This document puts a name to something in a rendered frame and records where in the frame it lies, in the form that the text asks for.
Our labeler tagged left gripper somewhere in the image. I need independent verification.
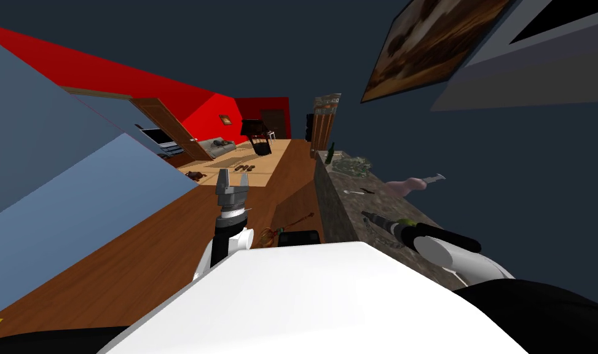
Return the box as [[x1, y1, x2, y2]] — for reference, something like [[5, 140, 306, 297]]
[[216, 168, 250, 211]]

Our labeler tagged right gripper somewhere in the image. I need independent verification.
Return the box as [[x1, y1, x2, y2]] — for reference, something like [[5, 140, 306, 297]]
[[361, 210, 397, 235]]

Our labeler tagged grey sofa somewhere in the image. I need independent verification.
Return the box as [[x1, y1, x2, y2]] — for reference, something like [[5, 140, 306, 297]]
[[197, 137, 237, 160]]

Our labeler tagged black piano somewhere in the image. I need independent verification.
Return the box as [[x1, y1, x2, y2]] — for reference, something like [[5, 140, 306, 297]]
[[240, 117, 276, 157]]

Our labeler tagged brown wooden door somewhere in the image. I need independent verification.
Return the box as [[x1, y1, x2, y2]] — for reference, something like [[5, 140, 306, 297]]
[[128, 97, 214, 163]]

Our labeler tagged television on stand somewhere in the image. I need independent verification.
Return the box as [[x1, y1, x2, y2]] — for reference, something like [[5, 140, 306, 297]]
[[140, 127, 178, 157]]

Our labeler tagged wooden bookshelf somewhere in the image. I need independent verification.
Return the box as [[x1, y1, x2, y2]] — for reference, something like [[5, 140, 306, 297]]
[[309, 93, 343, 159]]

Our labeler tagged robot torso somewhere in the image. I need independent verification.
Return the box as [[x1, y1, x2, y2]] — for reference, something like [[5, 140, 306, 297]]
[[96, 229, 530, 354]]

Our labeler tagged grey framed window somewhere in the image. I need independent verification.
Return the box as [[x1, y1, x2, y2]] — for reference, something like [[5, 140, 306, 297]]
[[428, 0, 598, 112]]

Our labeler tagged pink handled knife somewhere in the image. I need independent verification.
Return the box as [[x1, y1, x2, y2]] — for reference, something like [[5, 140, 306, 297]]
[[384, 173, 447, 198]]

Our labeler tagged brown wire whisk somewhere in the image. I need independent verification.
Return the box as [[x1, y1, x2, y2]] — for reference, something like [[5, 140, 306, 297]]
[[257, 211, 315, 248]]

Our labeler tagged brown framed wall picture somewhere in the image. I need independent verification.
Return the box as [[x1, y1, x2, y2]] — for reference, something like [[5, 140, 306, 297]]
[[360, 0, 515, 104]]

